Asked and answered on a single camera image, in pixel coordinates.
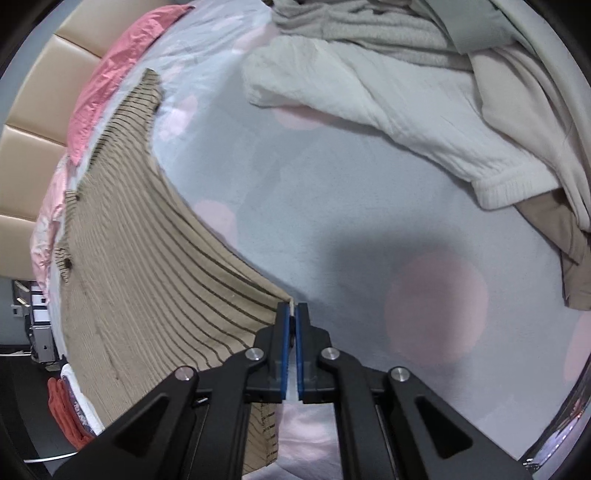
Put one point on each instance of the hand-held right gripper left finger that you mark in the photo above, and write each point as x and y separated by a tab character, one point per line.
282	355

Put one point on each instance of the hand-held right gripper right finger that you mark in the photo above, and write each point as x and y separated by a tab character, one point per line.
301	355

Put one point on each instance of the olive striped shirt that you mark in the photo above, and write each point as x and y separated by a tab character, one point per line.
147	277

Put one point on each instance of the white folded garment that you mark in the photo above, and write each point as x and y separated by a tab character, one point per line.
87	410

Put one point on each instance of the orange fleece folded garment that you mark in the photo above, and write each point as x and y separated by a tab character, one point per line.
64	415

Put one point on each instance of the white black nightstand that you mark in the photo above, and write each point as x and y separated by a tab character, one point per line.
39	323

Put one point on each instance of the white crinkled garment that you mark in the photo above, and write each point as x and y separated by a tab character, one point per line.
392	101

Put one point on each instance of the light pink printed pillow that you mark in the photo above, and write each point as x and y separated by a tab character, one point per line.
46	221

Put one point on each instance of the tan garment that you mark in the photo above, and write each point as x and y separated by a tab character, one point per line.
563	235

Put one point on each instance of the grey knitted garment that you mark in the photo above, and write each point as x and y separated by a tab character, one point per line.
369	23

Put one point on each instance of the beige padded headboard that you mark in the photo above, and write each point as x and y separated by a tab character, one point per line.
41	92

